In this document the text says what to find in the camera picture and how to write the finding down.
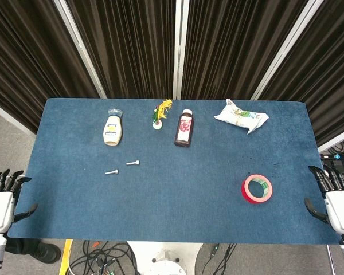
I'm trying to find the red tape roll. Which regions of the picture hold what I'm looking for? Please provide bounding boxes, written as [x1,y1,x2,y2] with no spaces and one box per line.
[240,174,273,205]

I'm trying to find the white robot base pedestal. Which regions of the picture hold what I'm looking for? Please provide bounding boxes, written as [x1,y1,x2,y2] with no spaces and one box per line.
[126,242,204,275]

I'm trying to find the black shoe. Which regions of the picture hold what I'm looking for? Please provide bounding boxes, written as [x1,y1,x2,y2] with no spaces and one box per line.
[28,242,62,264]

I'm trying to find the dark red juice bottle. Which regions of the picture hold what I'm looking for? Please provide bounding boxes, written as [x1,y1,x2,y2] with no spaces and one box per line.
[174,108,195,148]

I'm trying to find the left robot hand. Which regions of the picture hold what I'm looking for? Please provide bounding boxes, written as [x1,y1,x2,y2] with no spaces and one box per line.
[0,168,38,233]

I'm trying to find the white frame bottom rail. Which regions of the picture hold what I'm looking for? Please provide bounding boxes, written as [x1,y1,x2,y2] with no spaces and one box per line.
[317,133,344,153]
[0,98,37,136]

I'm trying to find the tangled background cables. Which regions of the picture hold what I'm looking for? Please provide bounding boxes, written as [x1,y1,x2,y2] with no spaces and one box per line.
[322,136,344,155]

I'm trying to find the black power strip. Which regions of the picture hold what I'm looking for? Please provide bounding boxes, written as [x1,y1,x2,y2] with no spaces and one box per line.
[319,153,344,162]

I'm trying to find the dark brown curtain panel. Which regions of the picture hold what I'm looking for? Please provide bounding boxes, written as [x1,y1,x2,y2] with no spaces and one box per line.
[181,0,309,100]
[0,0,100,134]
[66,0,178,100]
[258,0,344,147]

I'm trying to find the yellow floor tape strip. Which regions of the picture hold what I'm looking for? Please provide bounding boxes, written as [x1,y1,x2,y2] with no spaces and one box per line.
[58,239,73,275]

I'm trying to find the black floor cable bundle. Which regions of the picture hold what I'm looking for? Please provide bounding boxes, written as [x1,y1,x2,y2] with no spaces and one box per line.
[68,239,140,275]

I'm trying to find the black cable with green light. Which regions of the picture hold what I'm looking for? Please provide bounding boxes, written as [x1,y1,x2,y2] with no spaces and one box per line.
[201,243,237,275]

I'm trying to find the cream mayonnaise squeeze bottle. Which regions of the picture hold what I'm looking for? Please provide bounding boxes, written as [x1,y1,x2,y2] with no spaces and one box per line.
[103,108,124,147]

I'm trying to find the white snack packet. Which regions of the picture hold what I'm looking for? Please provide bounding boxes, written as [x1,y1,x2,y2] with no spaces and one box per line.
[213,99,270,135]

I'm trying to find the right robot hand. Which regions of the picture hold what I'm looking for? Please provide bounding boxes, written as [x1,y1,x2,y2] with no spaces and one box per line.
[304,165,344,236]

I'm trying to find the white frame post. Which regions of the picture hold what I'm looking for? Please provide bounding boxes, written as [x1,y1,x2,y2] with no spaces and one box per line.
[250,0,325,101]
[172,0,187,100]
[53,0,107,99]

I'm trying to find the yellow green feather shuttlecock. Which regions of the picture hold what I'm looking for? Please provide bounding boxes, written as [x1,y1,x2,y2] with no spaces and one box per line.
[151,99,173,131]

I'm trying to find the blue table cloth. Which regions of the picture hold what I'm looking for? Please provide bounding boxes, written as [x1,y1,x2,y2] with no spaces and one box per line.
[7,98,341,246]

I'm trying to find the black trouser leg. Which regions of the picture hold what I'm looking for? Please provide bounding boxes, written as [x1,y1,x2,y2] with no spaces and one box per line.
[5,238,42,253]

